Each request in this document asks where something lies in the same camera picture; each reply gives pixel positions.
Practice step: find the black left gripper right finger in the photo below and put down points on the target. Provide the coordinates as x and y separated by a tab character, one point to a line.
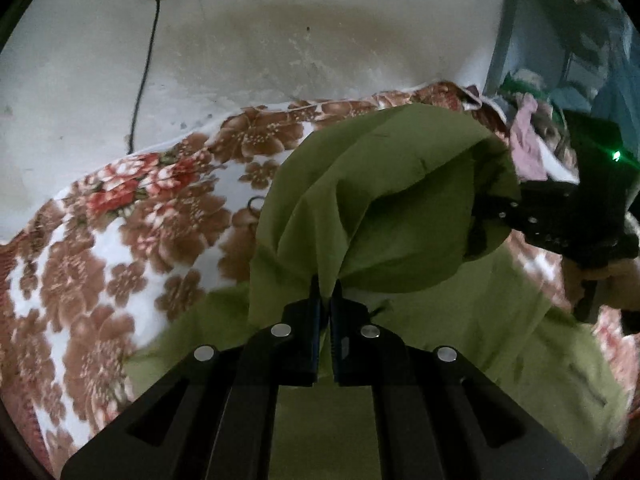
436	415

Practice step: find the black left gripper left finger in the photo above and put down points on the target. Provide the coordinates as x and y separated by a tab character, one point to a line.
212	415

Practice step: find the olive green hooded jacket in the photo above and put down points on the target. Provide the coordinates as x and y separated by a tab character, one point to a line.
382	204

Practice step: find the person's right hand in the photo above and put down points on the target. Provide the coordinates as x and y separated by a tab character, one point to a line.
617	284

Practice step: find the white cloth on pile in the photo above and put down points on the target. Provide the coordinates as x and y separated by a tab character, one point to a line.
554	168

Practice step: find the pink cloth on pile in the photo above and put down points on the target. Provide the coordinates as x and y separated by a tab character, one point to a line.
523	140

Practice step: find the floral brown white bed blanket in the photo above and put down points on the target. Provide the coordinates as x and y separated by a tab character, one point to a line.
90	280

